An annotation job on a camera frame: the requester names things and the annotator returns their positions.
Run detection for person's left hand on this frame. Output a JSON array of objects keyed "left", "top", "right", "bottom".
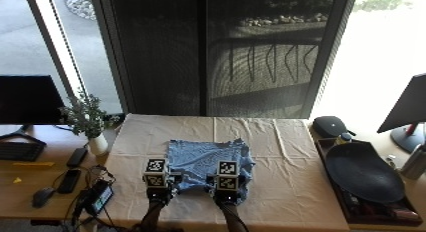
[{"left": 145, "top": 171, "right": 184, "bottom": 206}]

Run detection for green plant sprigs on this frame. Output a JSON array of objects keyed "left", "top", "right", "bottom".
[{"left": 57, "top": 89, "right": 123, "bottom": 139}]

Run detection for white marker cube glove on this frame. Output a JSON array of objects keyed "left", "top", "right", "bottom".
[
  {"left": 141, "top": 157, "right": 172, "bottom": 189},
  {"left": 214, "top": 159, "right": 241, "bottom": 192}
]

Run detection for beaded blind cord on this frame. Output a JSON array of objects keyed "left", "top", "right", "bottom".
[{"left": 45, "top": 0, "right": 89, "bottom": 93}]

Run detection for blue cloth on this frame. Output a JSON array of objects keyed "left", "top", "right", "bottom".
[{"left": 165, "top": 137, "right": 257, "bottom": 206}]

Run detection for grey round monitor base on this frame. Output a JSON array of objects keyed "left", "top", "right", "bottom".
[{"left": 389, "top": 122, "right": 426, "bottom": 154}]

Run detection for white marker cube left glove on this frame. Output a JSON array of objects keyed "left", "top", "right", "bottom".
[{"left": 141, "top": 157, "right": 172, "bottom": 189}]

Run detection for person's right hand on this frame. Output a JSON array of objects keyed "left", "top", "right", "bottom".
[{"left": 205, "top": 173, "right": 250, "bottom": 206}]

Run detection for white tablecloth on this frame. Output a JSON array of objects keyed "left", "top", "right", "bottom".
[{"left": 87, "top": 113, "right": 352, "bottom": 232}]

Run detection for silver metal can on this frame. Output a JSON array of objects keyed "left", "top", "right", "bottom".
[{"left": 398, "top": 143, "right": 426, "bottom": 181}]

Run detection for black computer monitor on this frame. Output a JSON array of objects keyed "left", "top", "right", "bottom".
[{"left": 0, "top": 74, "right": 68, "bottom": 126}]

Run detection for black monitor stand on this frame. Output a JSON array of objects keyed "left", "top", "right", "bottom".
[{"left": 0, "top": 123, "right": 48, "bottom": 147}]

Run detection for black computer mouse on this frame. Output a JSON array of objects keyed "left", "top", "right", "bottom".
[{"left": 31, "top": 186, "right": 57, "bottom": 209}]

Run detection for black smartphone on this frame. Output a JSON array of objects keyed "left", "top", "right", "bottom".
[{"left": 56, "top": 168, "right": 83, "bottom": 195}]

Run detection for yellow ruler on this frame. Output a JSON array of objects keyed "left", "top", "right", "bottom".
[{"left": 11, "top": 161, "right": 56, "bottom": 168}]

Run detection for white vase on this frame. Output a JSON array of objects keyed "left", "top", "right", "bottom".
[{"left": 87, "top": 132, "right": 111, "bottom": 157}]

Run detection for dark wooden tray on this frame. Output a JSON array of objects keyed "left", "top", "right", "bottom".
[{"left": 313, "top": 136, "right": 425, "bottom": 227}]

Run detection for white marker cube right glove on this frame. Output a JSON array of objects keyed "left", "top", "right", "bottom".
[{"left": 214, "top": 159, "right": 241, "bottom": 192}]

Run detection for black oval bowl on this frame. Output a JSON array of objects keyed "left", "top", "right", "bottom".
[{"left": 325, "top": 140, "right": 406, "bottom": 204}]

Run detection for black cables bundle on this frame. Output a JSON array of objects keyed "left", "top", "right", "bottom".
[{"left": 52, "top": 164, "right": 131, "bottom": 232}]

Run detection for black zip case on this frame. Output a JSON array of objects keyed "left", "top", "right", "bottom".
[{"left": 312, "top": 115, "right": 358, "bottom": 139}]

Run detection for black keyboard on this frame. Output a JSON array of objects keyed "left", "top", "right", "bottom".
[{"left": 0, "top": 140, "right": 47, "bottom": 163}]

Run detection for dark tilted monitor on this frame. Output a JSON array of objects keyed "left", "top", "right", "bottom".
[{"left": 376, "top": 72, "right": 426, "bottom": 134}]

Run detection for black device with screen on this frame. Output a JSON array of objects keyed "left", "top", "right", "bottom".
[{"left": 83, "top": 180, "right": 116, "bottom": 217}]

